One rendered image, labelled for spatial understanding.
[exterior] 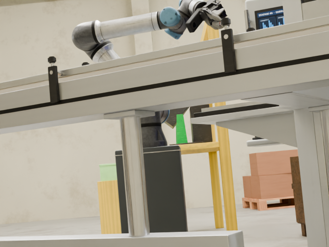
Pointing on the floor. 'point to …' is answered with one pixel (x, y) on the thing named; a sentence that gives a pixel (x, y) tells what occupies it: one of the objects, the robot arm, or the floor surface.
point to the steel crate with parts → (297, 193)
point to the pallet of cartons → (269, 181)
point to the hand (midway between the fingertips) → (220, 23)
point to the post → (307, 155)
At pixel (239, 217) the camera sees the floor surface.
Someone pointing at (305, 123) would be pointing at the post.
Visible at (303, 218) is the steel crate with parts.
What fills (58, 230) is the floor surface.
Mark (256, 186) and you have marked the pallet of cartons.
